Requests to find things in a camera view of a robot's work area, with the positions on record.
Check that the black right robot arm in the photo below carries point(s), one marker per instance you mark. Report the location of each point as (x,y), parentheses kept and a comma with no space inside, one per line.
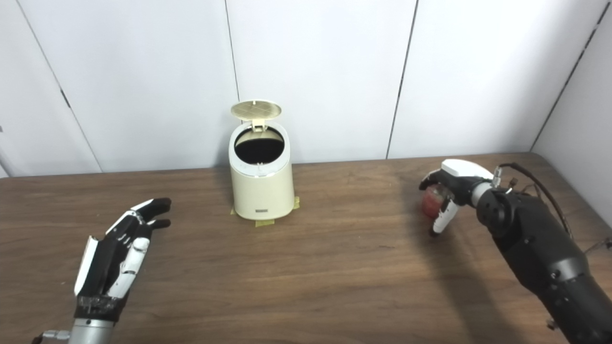
(535,239)

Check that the cream-colored bin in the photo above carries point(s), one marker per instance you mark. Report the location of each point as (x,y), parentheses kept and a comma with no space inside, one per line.
(262,193)

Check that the red apple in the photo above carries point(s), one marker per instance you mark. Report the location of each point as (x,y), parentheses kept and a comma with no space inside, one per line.
(431,203)

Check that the cream round bin lid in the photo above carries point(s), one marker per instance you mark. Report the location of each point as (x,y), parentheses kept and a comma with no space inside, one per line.
(256,110)

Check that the white and black left hand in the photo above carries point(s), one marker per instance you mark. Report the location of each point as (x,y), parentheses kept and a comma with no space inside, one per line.
(107,263)

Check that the white and black right hand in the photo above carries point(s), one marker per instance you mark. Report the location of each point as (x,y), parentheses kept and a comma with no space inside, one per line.
(461,174)

